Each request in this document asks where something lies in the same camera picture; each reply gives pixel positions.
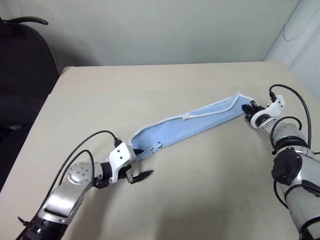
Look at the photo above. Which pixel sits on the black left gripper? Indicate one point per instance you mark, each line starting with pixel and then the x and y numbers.
pixel 123 173

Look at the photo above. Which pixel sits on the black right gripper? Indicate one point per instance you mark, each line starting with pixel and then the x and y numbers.
pixel 255 111

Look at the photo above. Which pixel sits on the light blue towel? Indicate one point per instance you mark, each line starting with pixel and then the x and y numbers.
pixel 187 125

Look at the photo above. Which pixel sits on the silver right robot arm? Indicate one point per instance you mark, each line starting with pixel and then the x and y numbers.
pixel 297 180

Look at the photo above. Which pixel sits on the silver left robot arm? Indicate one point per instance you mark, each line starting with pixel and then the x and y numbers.
pixel 62 192

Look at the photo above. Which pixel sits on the white cylindrical column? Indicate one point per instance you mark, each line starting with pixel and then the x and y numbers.
pixel 300 37

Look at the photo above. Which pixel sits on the black office chair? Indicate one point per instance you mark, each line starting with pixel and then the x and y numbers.
pixel 22 75

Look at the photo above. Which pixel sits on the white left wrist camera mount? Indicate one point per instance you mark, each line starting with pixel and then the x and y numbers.
pixel 121 155

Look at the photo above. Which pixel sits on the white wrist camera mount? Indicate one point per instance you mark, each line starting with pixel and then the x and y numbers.
pixel 276 106
pixel 121 155

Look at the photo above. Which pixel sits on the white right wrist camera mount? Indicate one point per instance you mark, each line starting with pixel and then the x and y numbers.
pixel 276 106

